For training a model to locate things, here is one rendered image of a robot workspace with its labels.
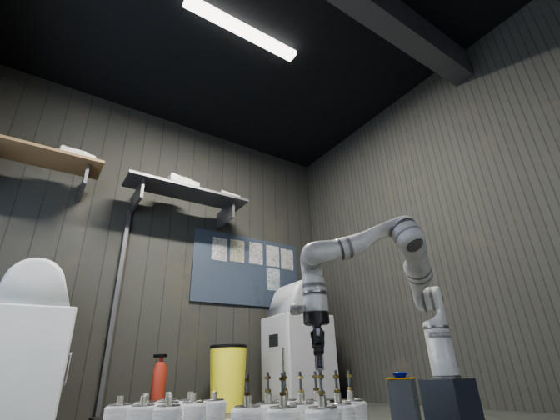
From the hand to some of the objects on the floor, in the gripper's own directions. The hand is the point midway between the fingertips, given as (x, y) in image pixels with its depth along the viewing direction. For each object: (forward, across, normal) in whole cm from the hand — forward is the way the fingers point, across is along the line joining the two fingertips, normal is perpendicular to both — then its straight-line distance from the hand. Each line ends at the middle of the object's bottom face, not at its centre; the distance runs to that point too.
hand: (319, 365), depth 98 cm
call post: (+35, +10, -24) cm, 44 cm away
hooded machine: (+36, +174, +222) cm, 284 cm away
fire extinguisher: (+35, +255, +144) cm, 295 cm away
